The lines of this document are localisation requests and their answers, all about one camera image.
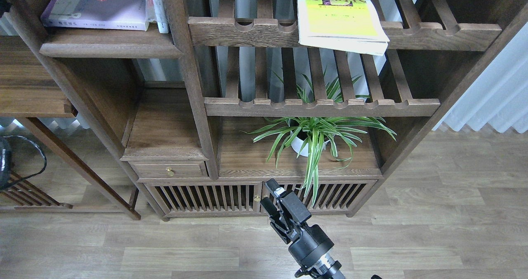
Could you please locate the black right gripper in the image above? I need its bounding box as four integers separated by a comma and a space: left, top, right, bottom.
260, 179, 334, 267

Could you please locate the white lavender book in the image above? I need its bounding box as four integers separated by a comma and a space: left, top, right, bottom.
41, 0, 149, 31

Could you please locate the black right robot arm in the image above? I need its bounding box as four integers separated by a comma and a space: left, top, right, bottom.
260, 179, 345, 279

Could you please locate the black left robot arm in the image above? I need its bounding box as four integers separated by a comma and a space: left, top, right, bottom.
0, 136, 47, 191

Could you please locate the white plant pot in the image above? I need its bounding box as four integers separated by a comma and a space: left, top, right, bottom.
292, 131, 313, 157

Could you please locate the green spider plant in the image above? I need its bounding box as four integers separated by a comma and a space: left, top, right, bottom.
246, 67, 397, 207

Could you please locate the brass drawer knob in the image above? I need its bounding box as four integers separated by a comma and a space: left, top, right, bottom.
166, 167, 175, 176

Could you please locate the dark wooden bookshelf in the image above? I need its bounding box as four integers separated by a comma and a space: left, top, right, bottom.
1, 0, 527, 220

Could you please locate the yellow green book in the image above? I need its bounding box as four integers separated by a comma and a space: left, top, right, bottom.
297, 0, 389, 56

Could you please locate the white upright book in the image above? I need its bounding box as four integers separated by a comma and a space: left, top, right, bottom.
146, 0, 170, 33

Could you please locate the white curtain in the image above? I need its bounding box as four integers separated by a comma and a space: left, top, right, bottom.
433, 24, 528, 133

